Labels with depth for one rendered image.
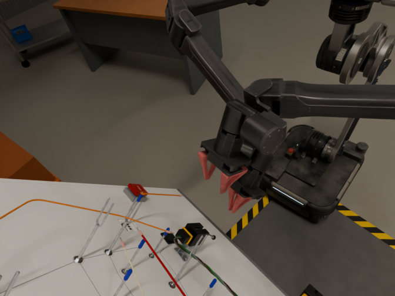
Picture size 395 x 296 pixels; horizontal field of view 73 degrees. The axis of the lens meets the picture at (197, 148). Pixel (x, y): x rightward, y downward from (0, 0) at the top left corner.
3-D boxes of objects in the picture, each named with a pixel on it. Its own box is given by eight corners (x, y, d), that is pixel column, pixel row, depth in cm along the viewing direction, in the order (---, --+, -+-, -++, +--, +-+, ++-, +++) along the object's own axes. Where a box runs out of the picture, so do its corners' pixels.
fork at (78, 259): (71, 256, 51) (104, 197, 48) (80, 255, 52) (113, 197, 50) (75, 264, 50) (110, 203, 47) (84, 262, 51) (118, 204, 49)
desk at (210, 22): (126, 40, 385) (101, -25, 321) (225, 56, 323) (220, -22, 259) (88, 73, 344) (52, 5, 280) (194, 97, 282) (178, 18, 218)
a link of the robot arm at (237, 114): (242, 96, 56) (222, 96, 52) (266, 110, 51) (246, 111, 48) (233, 124, 59) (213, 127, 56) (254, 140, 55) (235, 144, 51)
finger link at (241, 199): (231, 219, 73) (247, 192, 70) (214, 203, 77) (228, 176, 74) (244, 216, 78) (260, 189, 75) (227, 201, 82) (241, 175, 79)
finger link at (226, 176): (218, 203, 58) (231, 168, 53) (197, 184, 62) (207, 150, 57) (238, 194, 62) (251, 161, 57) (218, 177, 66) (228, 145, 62)
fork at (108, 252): (102, 249, 57) (133, 196, 54) (109, 248, 58) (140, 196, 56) (107, 256, 56) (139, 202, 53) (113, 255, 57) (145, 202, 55)
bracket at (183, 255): (189, 260, 71) (198, 245, 70) (183, 261, 69) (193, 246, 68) (179, 248, 74) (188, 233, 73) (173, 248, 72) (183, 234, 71)
